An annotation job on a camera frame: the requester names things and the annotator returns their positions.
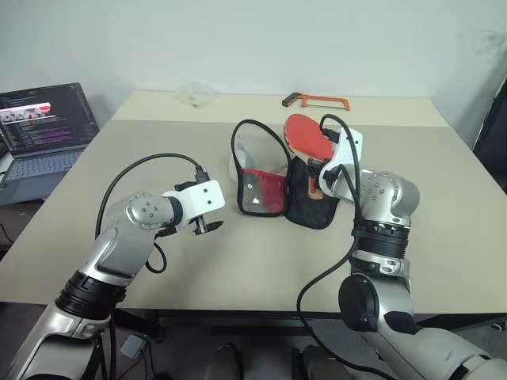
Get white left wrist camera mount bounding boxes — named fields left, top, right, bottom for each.
left=161, top=179, right=227, bottom=231

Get red table tennis paddle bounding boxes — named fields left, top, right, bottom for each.
left=283, top=113, right=338, bottom=200

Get clear plastic bag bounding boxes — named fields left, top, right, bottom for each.
left=175, top=80, right=217, bottom=110

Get black red paddle case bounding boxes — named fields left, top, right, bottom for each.
left=228, top=118, right=341, bottom=231

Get orange hacksaw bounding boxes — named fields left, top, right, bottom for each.
left=281, top=92, right=352, bottom=112

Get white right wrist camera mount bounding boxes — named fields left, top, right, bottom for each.
left=318, top=125, right=364, bottom=200

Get grey open laptop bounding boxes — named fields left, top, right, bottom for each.
left=0, top=82, right=101, bottom=206

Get black table frame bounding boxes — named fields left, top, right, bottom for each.
left=114, top=307, right=507, bottom=338

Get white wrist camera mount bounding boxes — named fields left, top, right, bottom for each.
left=318, top=125, right=364, bottom=200
left=161, top=179, right=227, bottom=231

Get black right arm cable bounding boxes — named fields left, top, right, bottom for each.
left=296, top=114, right=362, bottom=355

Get grey dark rounded shape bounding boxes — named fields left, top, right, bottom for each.
left=204, top=343, right=243, bottom=380

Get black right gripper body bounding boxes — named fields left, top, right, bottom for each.
left=305, top=157, right=331, bottom=181

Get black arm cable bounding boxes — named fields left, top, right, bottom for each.
left=296, top=114, right=362, bottom=355
left=94, top=153, right=212, bottom=275

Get brown dark rounded shape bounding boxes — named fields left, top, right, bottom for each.
left=292, top=343, right=352, bottom=380

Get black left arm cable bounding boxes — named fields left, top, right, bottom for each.
left=94, top=153, right=212, bottom=275

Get grey floor box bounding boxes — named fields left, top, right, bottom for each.
left=120, top=333, right=148, bottom=359

